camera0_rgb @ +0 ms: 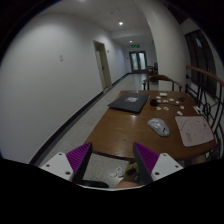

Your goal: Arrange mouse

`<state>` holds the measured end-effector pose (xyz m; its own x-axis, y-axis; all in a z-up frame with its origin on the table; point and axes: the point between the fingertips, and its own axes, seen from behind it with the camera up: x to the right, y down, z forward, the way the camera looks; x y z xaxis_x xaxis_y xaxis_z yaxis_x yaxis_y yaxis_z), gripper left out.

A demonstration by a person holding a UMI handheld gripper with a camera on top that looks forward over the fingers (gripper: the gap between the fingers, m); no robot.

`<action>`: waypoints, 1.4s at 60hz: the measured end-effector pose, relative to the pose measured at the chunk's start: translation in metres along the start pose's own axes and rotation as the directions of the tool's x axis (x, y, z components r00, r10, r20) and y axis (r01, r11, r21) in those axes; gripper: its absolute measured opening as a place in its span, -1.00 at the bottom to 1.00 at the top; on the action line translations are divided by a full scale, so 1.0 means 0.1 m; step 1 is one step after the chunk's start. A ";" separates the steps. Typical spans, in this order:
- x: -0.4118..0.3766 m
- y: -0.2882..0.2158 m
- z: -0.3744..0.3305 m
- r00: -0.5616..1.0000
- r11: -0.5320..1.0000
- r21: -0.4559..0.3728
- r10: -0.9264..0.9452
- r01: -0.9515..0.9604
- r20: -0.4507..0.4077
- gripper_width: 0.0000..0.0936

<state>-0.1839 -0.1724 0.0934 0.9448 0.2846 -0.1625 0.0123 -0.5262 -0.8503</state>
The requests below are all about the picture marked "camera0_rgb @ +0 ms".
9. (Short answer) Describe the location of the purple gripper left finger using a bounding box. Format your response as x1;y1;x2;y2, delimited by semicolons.
41;142;92;183

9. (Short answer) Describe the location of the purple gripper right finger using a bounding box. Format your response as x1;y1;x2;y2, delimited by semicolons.
133;142;182;185

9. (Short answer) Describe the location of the grey computer mouse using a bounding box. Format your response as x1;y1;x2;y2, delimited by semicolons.
148;118;170;137

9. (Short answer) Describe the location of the wooden table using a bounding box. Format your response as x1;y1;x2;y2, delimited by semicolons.
86;90;216;161

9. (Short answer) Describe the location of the small black cup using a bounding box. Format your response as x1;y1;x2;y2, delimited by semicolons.
150;99;158;106

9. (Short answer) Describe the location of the black closed laptop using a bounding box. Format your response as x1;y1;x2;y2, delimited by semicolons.
108;93;149;113

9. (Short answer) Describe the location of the white box on table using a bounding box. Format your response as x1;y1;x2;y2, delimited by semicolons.
160;93;168;97

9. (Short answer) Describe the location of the wooden chair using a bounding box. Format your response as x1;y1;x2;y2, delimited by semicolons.
142;74;183;92

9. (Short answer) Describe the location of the black metal railing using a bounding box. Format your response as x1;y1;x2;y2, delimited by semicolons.
185;65;224;160

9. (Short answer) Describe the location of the glass double door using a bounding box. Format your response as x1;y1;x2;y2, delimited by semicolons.
129;51;146;73

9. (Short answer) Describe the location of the wooden door on left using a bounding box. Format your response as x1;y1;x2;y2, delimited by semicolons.
94;41;112;88

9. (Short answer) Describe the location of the green exit sign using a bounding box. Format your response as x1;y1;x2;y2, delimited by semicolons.
131;44;140;48

